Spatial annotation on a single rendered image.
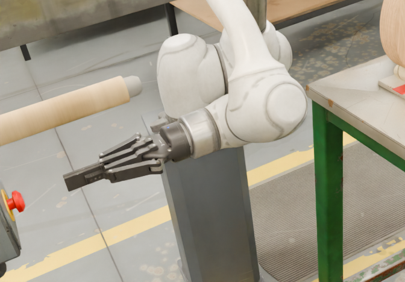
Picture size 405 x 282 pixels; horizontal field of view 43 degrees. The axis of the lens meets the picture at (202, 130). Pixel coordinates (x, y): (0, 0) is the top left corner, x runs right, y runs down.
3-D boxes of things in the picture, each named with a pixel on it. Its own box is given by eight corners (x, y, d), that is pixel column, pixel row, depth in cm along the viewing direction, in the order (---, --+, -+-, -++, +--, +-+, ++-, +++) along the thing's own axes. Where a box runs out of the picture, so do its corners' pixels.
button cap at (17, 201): (6, 222, 89) (-2, 205, 87) (3, 209, 92) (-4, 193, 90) (28, 214, 90) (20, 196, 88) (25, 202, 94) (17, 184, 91)
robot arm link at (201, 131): (204, 137, 108) (178, 147, 106) (197, 100, 103) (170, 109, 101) (223, 158, 101) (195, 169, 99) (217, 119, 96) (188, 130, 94)
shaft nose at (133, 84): (126, 86, 58) (119, 75, 60) (129, 102, 60) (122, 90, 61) (143, 81, 59) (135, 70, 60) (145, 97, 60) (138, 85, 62)
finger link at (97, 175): (112, 172, 96) (117, 179, 93) (86, 181, 94) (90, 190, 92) (110, 165, 95) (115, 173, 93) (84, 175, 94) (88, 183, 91)
